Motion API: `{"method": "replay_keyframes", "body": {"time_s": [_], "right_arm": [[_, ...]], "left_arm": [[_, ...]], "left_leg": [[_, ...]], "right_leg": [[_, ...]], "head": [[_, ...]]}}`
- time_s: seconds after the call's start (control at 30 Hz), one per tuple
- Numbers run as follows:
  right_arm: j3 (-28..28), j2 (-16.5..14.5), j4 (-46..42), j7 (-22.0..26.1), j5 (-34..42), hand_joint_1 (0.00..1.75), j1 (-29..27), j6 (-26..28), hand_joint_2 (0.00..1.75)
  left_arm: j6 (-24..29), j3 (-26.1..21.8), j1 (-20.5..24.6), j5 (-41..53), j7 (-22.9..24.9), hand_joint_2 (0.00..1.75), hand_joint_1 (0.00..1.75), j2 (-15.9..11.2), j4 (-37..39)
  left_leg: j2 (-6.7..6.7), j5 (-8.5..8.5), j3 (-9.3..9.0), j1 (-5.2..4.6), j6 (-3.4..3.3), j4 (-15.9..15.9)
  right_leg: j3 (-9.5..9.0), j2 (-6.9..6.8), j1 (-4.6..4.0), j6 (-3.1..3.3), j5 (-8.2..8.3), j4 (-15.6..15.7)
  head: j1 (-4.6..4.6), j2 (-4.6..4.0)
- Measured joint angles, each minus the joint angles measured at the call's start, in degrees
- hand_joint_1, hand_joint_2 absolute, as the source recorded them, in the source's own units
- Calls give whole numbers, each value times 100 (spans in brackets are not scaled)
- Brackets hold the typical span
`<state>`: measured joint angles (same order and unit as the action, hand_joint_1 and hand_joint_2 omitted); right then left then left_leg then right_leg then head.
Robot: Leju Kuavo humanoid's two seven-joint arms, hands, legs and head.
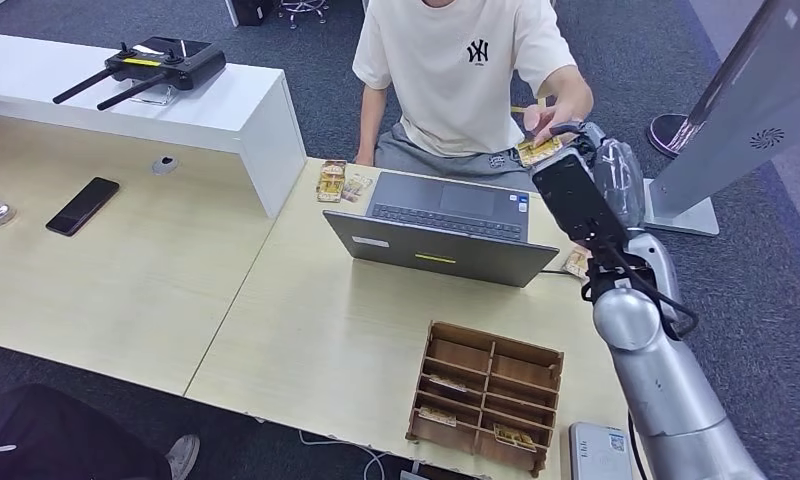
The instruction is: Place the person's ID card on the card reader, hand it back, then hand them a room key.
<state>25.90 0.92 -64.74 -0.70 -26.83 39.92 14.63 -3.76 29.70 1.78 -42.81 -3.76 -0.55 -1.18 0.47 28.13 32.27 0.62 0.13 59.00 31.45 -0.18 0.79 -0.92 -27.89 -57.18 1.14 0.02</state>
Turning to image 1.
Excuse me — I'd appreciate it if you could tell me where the black remote controller with antennas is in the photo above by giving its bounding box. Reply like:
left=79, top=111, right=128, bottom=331
left=52, top=36, right=228, bottom=113

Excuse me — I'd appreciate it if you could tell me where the bystander's shoe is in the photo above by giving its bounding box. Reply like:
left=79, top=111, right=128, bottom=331
left=164, top=433, right=201, bottom=480

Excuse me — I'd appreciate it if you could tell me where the black cabinet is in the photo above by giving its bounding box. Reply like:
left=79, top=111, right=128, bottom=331
left=224, top=0, right=279, bottom=28

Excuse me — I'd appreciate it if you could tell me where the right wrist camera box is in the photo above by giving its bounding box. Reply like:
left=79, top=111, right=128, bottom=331
left=531, top=153, right=630, bottom=250

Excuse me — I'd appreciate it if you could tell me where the white desk riser shelf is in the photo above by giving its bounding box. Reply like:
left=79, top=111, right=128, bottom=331
left=0, top=31, right=309, bottom=220

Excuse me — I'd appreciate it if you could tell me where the grey display kiosk stand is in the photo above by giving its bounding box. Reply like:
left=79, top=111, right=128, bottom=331
left=641, top=0, right=800, bottom=238

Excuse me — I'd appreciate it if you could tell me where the bystander's leg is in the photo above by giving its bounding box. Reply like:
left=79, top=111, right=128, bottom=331
left=0, top=384, right=173, bottom=480

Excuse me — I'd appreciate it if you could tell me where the chrome office chair base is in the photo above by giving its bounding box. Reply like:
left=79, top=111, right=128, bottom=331
left=277, top=0, right=328, bottom=31

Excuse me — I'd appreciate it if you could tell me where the black smartphone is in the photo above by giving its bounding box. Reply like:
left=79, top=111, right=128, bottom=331
left=44, top=176, right=121, bottom=238

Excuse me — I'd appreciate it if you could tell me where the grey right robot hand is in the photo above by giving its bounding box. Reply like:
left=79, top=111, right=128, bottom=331
left=548, top=120, right=646, bottom=230

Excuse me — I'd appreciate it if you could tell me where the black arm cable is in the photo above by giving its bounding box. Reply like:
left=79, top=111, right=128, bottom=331
left=582, top=245, right=699, bottom=342

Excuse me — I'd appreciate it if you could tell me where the wooden card organizer box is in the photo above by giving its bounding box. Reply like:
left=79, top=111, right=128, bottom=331
left=405, top=321, right=565, bottom=478

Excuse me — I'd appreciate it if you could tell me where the person's left hand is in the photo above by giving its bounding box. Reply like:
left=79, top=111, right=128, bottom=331
left=522, top=92, right=595, bottom=147

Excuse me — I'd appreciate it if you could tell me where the white cable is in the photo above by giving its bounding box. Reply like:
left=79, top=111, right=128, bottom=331
left=297, top=430, right=388, bottom=480

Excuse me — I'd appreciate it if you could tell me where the round dark stand base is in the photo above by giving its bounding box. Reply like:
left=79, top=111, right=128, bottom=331
left=646, top=114, right=706, bottom=160

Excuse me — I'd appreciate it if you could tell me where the pale clear card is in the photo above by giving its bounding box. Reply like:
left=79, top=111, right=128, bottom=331
left=341, top=173, right=373, bottom=204

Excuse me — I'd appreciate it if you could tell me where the grey laptop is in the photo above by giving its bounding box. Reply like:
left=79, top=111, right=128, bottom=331
left=322, top=170, right=560, bottom=289

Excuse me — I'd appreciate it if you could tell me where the clear acrylic stand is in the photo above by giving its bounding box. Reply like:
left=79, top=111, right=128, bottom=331
left=129, top=82, right=178, bottom=107

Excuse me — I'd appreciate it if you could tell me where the white box with QR label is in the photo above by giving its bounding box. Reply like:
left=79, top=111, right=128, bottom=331
left=568, top=421, right=634, bottom=480

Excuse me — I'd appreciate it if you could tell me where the person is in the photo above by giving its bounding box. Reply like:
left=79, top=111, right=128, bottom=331
left=352, top=0, right=595, bottom=193

